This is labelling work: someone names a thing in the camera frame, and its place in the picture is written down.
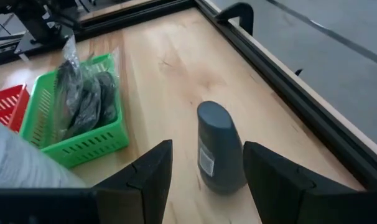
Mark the black aluminium rig frame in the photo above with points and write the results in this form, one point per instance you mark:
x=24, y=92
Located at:
x=300, y=98

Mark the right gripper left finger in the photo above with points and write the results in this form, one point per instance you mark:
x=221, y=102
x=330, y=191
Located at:
x=82, y=207

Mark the green plastic slotted basket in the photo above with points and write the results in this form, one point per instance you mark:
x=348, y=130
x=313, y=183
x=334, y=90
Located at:
x=92, y=146

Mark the yellow disinfecting wipes canister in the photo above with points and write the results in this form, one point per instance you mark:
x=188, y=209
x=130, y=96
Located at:
x=26, y=161

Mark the dark grey deodorant bottle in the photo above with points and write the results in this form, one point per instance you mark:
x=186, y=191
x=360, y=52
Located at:
x=219, y=143

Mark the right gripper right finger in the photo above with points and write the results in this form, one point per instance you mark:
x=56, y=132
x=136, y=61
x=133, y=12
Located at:
x=316, y=205

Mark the red plastic slotted basket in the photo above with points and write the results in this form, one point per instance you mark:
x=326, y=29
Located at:
x=8, y=105

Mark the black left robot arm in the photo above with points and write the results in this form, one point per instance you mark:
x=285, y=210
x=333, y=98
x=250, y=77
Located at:
x=36, y=15

